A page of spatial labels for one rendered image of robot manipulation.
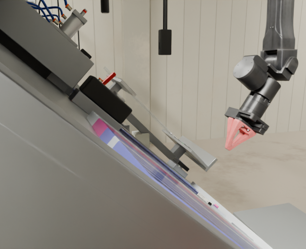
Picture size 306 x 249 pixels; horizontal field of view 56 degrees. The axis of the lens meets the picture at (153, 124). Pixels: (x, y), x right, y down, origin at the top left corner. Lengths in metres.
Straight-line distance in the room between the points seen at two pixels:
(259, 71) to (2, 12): 0.54
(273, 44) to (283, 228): 0.58
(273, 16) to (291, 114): 4.08
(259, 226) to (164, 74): 2.88
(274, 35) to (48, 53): 0.56
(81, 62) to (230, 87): 3.77
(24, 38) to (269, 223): 0.90
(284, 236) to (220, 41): 3.25
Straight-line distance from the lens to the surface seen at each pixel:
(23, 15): 0.42
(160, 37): 0.54
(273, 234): 1.02
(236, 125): 0.73
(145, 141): 1.16
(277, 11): 0.80
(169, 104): 3.76
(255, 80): 0.72
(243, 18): 4.19
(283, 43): 0.78
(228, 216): 0.81
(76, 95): 0.40
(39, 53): 0.41
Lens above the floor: 1.13
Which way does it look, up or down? 13 degrees down
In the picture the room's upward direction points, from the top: straight up
